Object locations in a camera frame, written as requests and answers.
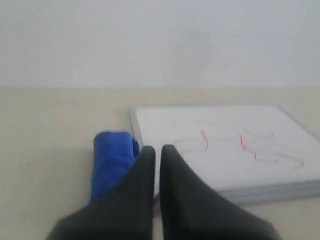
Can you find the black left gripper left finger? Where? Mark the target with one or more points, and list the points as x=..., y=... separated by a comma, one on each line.
x=125, y=212

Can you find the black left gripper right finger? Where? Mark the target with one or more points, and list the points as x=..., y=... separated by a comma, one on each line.
x=191, y=210

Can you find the blue microfiber cloth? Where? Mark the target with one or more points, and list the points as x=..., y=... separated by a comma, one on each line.
x=114, y=152

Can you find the aluminium framed whiteboard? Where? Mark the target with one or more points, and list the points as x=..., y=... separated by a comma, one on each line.
x=248, y=152

